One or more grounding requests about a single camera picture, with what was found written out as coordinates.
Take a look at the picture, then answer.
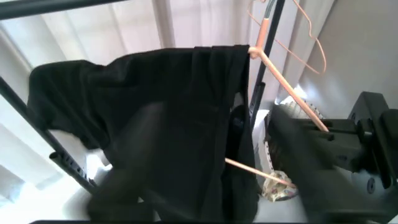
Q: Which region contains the black clothes rack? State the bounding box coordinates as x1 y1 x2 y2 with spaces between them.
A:
0 0 286 195

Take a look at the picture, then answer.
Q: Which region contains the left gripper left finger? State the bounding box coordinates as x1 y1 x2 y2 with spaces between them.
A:
88 101 166 222

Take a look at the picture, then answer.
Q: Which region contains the white curtain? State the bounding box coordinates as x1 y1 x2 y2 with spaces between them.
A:
0 0 336 200

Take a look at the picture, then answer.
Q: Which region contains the white laundry basket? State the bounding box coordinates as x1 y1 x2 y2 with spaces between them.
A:
252 95 326 200

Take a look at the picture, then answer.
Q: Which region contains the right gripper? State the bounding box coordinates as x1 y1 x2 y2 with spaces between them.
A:
298 91 398 190

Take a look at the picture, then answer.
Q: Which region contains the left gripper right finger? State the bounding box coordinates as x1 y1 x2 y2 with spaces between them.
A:
269 106 389 222

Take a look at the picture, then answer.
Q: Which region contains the pink clothes hanger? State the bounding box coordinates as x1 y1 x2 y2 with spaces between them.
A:
224 0 330 189
247 0 328 75

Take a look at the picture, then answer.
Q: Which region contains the cream printed garment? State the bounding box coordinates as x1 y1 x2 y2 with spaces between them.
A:
261 170 298 202

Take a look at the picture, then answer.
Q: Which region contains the black garment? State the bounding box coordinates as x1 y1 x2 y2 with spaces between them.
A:
26 45 261 222

